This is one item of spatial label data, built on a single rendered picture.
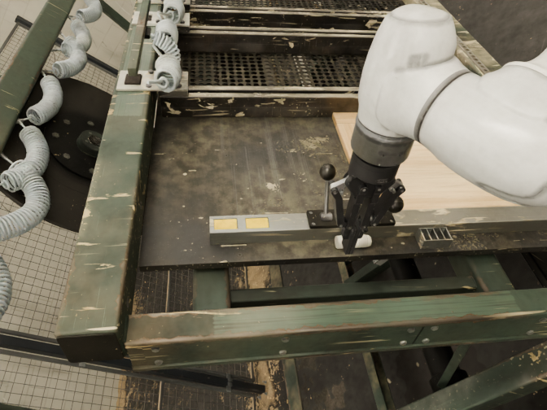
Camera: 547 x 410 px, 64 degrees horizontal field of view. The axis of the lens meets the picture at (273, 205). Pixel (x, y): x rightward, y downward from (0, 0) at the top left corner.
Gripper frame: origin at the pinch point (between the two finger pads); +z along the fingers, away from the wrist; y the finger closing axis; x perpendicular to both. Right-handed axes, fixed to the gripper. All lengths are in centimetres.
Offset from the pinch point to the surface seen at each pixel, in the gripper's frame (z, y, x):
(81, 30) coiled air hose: 30, -80, 149
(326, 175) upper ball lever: 0.9, -0.8, 18.1
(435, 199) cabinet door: 13.6, 30.5, 22.0
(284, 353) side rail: 18.5, -12.5, -13.0
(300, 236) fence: 13.8, -5.7, 12.0
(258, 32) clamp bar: 8, -7, 103
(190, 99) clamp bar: 9, -31, 61
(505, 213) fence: 11.5, 44.8, 14.5
